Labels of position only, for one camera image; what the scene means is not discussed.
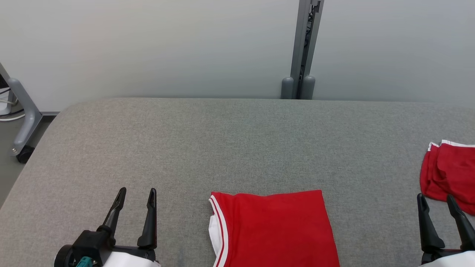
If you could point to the grey partition leg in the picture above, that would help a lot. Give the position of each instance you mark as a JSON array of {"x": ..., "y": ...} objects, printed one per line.
[{"x": 26, "y": 118}]

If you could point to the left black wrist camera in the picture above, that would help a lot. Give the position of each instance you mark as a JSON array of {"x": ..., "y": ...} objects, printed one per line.
[{"x": 91, "y": 244}]

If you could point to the grey partition post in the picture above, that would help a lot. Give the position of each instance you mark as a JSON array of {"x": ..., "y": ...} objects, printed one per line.
[{"x": 298, "y": 37}]

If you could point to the black caster wheel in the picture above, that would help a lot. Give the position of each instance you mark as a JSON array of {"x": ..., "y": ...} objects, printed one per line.
[{"x": 25, "y": 155}]

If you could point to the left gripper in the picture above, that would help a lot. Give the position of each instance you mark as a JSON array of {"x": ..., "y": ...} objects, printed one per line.
[{"x": 133, "y": 257}]

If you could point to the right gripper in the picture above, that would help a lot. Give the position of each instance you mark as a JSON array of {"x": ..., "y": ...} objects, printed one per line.
[{"x": 449, "y": 259}]

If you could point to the red shorts white trim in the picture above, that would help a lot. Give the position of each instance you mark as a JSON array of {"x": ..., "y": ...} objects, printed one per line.
[{"x": 452, "y": 174}]

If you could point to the red basketball jersey white sleeves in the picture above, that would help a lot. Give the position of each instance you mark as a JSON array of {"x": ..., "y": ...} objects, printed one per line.
[{"x": 274, "y": 230}]

